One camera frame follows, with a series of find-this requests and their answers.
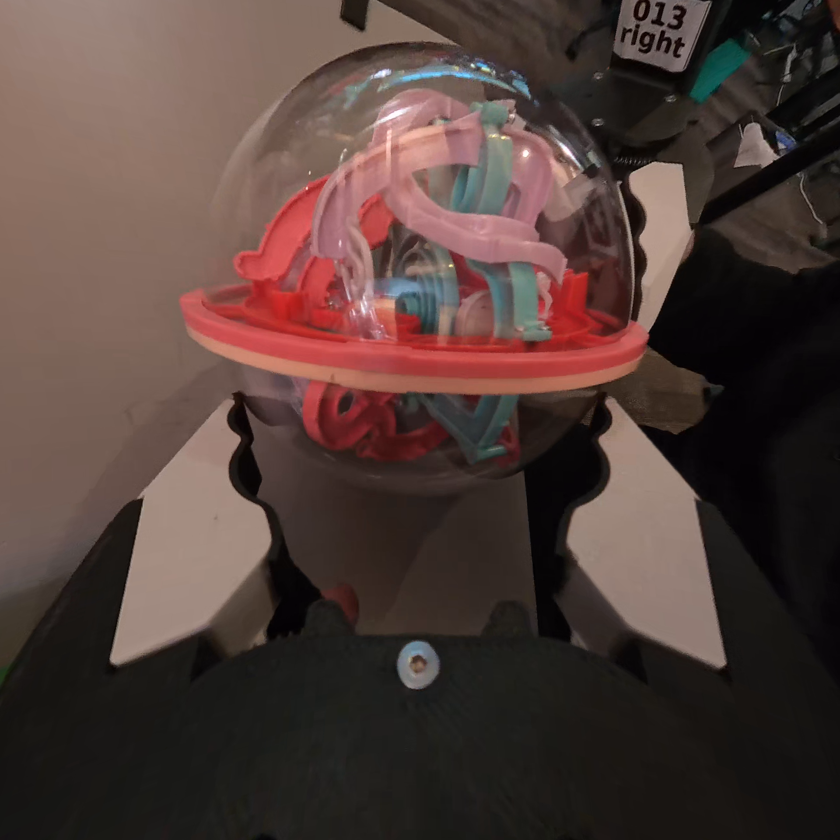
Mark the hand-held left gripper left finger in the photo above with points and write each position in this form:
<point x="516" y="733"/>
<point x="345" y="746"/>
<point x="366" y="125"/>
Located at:
<point x="190" y="558"/>

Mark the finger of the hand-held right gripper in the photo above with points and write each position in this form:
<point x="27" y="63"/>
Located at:
<point x="666" y="223"/>

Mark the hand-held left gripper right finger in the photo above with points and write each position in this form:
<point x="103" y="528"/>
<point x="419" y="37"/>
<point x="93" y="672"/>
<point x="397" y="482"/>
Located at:
<point x="643" y="558"/>

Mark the clear maze ball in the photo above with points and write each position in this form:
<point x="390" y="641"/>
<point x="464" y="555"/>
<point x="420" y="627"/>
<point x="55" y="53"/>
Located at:
<point x="413" y="275"/>

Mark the white crumpled cloth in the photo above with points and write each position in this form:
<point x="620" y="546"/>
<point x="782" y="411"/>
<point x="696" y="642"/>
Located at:
<point x="754" y="145"/>

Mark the black desk bracket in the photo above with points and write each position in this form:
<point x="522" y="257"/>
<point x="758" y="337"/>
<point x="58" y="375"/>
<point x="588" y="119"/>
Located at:
<point x="358" y="12"/>

